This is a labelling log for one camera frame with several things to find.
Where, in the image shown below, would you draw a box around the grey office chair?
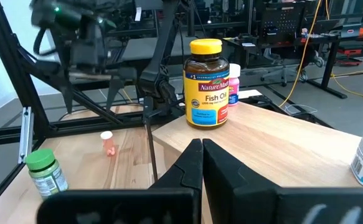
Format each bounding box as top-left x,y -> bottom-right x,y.
260,46 -> 299,88

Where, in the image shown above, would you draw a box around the thin white cable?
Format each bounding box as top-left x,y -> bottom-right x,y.
283,103 -> 319,116

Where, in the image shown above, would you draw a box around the wooden shelf black metal legs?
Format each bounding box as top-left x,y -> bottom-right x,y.
142,89 -> 363,224

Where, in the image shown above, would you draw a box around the grey side desk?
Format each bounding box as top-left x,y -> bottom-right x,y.
118,36 -> 200,66

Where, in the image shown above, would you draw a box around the black pegboard panel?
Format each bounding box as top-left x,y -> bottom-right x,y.
258,2 -> 307,45

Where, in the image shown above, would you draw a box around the green cap medicine bottle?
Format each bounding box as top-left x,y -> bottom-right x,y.
24,148 -> 69,200

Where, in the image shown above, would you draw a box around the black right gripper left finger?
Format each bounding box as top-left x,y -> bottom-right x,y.
36,138 -> 204,224

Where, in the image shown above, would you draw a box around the red tool cart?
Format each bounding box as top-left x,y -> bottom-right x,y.
336,43 -> 363,67

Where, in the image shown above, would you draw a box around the black workbench desk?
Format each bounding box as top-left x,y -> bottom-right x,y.
223,18 -> 363,100

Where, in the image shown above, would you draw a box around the yellow power cable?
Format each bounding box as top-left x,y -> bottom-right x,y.
277,0 -> 363,108

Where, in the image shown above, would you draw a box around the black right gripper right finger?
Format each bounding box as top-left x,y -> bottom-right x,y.
202,138 -> 363,224

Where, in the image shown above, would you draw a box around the fish oil bottle yellow cap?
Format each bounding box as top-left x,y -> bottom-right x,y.
182,38 -> 231,130

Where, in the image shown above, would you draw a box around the silver aluminium bracket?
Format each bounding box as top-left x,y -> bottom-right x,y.
18,106 -> 34,164

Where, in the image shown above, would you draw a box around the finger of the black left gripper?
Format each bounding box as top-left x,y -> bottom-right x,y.
59,77 -> 76,115
105,76 -> 125,112

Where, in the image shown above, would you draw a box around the pink bottle white cap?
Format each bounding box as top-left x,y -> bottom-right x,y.
227,63 -> 242,107

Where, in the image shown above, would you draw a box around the small pink vial white cap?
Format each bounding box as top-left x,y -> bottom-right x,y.
100,130 -> 117,157

